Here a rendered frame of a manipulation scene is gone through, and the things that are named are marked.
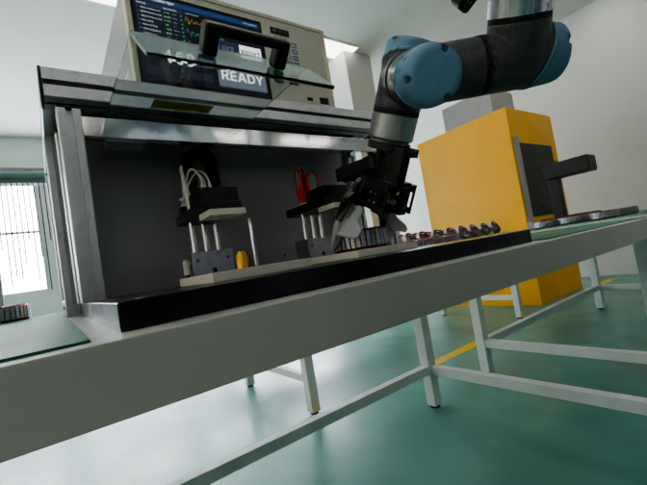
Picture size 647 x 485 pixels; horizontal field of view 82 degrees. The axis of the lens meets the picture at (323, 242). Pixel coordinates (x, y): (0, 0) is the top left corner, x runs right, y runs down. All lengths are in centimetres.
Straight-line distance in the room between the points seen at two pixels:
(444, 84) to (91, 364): 45
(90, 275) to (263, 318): 37
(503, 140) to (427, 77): 372
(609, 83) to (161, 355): 582
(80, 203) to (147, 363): 40
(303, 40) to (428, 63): 52
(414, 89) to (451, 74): 5
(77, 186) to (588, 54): 586
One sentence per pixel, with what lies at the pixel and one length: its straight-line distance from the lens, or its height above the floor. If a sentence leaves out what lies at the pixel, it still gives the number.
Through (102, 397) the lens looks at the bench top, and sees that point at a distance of 28.
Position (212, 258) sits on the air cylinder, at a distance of 69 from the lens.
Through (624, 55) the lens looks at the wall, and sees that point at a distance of 594.
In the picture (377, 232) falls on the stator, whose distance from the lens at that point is 67.
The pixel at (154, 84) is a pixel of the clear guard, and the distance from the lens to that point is 62.
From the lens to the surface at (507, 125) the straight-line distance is 421.
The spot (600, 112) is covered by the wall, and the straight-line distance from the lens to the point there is 588.
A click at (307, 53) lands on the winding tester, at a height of 125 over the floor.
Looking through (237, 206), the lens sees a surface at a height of 89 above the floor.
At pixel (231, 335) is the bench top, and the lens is 30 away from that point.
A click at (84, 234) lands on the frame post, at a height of 87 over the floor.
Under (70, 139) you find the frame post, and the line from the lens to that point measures 67.
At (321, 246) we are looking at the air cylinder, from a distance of 81.
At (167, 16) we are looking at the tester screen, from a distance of 85.
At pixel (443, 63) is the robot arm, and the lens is 51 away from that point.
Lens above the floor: 78
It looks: 2 degrees up
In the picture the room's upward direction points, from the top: 9 degrees counter-clockwise
